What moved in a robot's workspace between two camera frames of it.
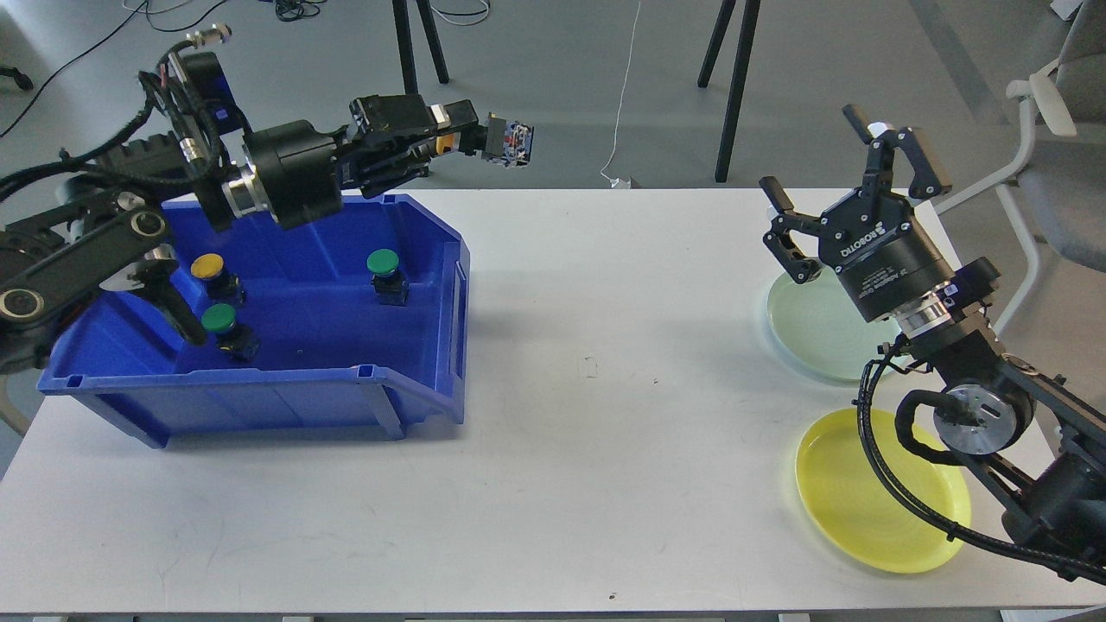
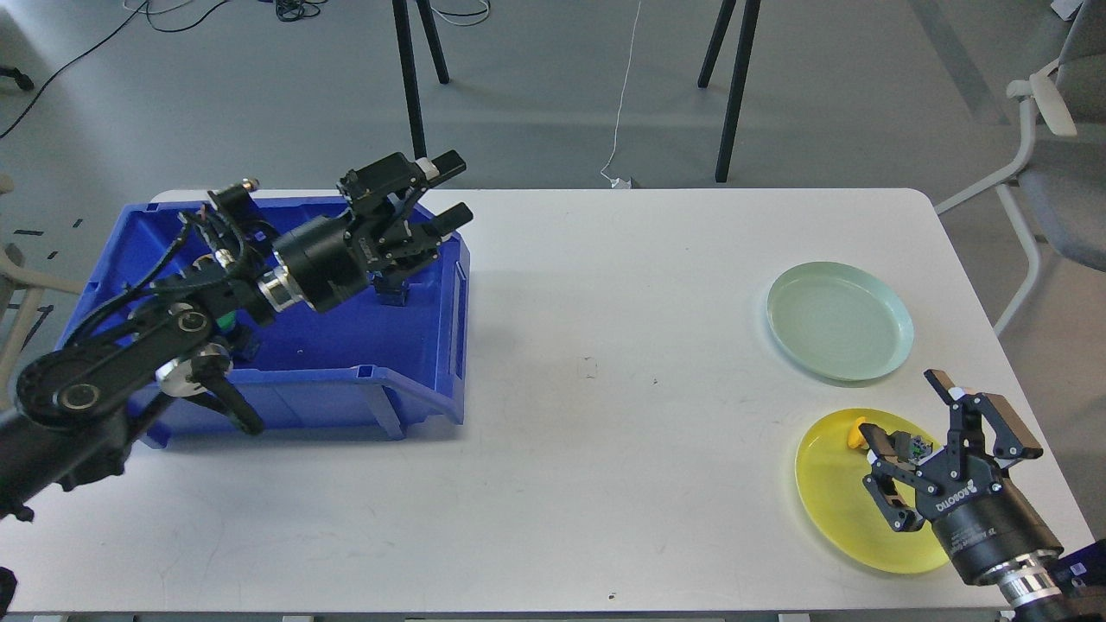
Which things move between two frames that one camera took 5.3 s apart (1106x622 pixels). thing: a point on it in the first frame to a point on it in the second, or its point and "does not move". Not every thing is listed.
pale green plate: [823, 326] does not move
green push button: [390, 284] does not move
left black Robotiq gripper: [301, 169] to [330, 260]
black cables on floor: [287, 9] does not move
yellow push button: [508, 144] to [855, 437]
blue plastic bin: [351, 324] does not move
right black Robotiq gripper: [873, 238] to [980, 522]
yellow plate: [850, 504] does not move
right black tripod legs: [748, 26] does not move
